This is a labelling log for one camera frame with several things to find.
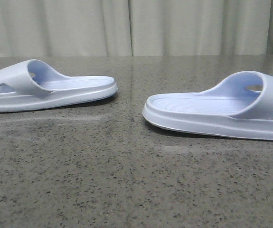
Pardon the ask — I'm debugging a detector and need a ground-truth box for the light blue slipper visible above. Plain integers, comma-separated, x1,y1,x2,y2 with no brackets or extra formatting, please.
0,59,117,112
142,71,273,140

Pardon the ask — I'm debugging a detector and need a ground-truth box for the beige background curtain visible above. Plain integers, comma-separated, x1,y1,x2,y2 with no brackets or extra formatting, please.
0,0,273,57

